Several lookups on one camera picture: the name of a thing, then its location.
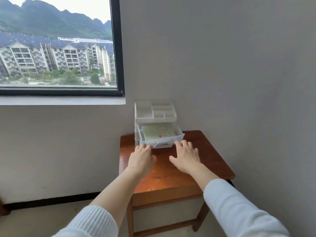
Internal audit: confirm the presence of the person's right hand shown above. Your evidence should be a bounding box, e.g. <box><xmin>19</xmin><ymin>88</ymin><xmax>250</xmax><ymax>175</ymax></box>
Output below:
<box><xmin>169</xmin><ymin>140</ymin><xmax>201</xmax><ymax>174</ymax></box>

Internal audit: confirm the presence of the person's left hand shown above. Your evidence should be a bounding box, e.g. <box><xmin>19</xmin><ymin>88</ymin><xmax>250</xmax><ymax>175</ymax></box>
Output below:
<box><xmin>127</xmin><ymin>144</ymin><xmax>157</xmax><ymax>177</ymax></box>

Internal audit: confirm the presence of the person's left forearm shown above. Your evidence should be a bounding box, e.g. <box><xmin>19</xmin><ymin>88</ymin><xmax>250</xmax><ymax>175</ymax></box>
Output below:
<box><xmin>53</xmin><ymin>167</ymin><xmax>146</xmax><ymax>237</ymax></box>

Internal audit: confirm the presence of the person's right forearm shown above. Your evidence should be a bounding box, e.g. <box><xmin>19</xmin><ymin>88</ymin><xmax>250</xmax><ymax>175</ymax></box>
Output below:
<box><xmin>189</xmin><ymin>162</ymin><xmax>291</xmax><ymax>237</ymax></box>

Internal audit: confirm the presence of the brown wooden side table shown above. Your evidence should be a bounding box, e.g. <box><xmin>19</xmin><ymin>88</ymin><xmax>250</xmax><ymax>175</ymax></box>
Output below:
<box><xmin>119</xmin><ymin>130</ymin><xmax>236</xmax><ymax>237</ymax></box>

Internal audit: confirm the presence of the white plastic drawer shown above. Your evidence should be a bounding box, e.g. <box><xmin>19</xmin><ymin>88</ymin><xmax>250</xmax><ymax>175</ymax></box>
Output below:
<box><xmin>137</xmin><ymin>122</ymin><xmax>185</xmax><ymax>149</ymax></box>

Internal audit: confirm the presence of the light green paper booklet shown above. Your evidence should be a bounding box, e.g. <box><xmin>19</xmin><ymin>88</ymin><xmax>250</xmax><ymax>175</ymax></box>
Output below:
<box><xmin>142</xmin><ymin>123</ymin><xmax>176</xmax><ymax>142</ymax></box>

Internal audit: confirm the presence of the white plastic drawer organizer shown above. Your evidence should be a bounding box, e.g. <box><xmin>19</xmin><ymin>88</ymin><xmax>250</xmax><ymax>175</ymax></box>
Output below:
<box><xmin>134</xmin><ymin>100</ymin><xmax>178</xmax><ymax>147</ymax></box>

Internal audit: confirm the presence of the white window sill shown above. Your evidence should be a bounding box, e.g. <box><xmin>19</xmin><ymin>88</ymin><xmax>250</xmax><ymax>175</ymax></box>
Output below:
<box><xmin>0</xmin><ymin>96</ymin><xmax>126</xmax><ymax>106</ymax></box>

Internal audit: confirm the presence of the black baseboard strip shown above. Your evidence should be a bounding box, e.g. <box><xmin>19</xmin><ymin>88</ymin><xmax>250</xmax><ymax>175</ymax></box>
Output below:
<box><xmin>3</xmin><ymin>192</ymin><xmax>102</xmax><ymax>211</ymax></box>

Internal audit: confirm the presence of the black framed window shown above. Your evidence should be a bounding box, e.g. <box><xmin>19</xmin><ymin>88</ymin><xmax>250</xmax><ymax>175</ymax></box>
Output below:
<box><xmin>0</xmin><ymin>0</ymin><xmax>125</xmax><ymax>97</ymax></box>

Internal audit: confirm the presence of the row of apartment buildings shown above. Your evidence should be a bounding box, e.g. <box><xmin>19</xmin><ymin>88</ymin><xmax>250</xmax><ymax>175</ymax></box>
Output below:
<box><xmin>0</xmin><ymin>31</ymin><xmax>116</xmax><ymax>83</ymax></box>

